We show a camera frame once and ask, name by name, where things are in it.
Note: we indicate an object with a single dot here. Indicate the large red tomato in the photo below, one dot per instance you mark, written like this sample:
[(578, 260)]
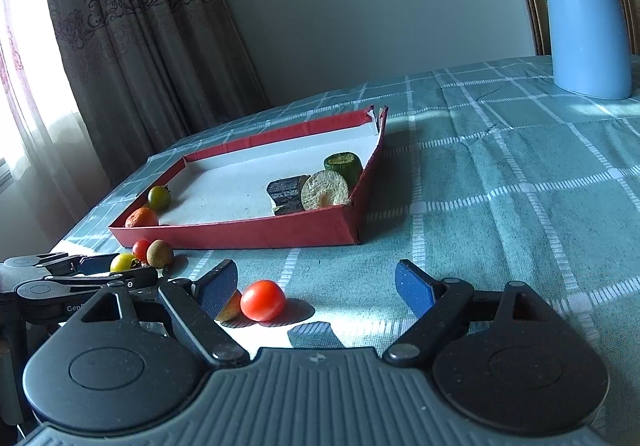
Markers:
[(262, 300)]

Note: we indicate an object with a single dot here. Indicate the yellow cherry tomato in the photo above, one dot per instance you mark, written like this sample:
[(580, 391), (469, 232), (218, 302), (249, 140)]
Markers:
[(121, 263), (159, 197)]

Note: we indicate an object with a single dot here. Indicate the small red cherry tomato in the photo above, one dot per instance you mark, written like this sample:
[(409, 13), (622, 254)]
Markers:
[(141, 249)]

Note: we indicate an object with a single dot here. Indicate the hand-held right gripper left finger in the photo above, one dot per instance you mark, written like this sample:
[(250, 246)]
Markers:
[(217, 288)]

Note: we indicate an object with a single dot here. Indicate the small orange fruit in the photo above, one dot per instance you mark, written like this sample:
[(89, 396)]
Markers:
[(141, 217)]

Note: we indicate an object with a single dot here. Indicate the brown patterned curtain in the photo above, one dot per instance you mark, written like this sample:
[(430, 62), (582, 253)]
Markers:
[(135, 41)]

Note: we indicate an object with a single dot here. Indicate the red cardboard box tray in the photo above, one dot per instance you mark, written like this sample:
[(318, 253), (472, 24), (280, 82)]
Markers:
[(225, 196)]

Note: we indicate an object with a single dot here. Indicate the white sheer curtain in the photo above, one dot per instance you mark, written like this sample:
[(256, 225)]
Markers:
[(30, 76)]

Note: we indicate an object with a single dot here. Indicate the tan round fruit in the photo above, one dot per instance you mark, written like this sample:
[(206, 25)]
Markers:
[(231, 310)]

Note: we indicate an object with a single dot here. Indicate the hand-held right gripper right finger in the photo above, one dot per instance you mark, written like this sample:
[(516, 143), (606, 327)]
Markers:
[(417, 288)]

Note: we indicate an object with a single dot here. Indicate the green cucumber piece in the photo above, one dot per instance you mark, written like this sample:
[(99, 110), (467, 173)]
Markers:
[(344, 165)]

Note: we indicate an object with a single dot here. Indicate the blue electric kettle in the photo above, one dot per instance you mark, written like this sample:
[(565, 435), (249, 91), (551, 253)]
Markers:
[(585, 21)]

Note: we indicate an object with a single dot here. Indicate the brown kiwi fruit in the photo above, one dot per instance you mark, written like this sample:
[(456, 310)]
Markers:
[(160, 253)]

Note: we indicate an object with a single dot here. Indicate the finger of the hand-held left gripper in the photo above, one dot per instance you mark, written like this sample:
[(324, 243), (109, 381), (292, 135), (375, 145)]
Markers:
[(92, 264), (100, 282)]

